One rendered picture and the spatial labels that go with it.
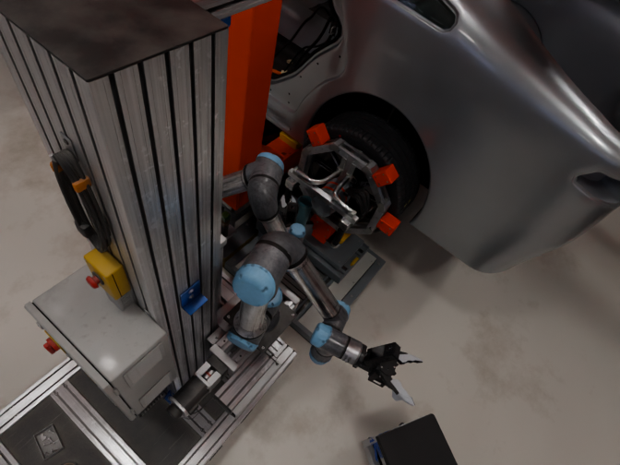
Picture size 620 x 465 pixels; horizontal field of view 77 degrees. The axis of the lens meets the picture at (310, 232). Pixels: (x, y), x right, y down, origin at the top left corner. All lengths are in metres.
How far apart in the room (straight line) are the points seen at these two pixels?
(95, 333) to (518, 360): 2.67
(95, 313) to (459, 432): 2.18
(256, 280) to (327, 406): 1.56
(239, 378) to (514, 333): 2.17
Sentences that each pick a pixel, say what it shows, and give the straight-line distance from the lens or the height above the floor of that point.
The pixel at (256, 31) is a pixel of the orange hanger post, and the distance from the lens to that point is 1.63.
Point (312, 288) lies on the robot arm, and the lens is 1.24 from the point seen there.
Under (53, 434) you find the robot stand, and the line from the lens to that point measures 2.29.
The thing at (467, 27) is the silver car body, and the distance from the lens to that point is 1.79.
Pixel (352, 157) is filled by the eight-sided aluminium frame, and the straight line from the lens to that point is 1.91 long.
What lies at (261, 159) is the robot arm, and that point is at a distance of 1.51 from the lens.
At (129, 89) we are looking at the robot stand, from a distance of 0.63.
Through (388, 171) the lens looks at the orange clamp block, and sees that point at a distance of 1.86.
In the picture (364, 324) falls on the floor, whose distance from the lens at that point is 2.71.
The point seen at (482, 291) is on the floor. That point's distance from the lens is 3.29.
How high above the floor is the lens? 2.37
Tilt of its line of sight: 53 degrees down
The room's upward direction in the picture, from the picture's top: 20 degrees clockwise
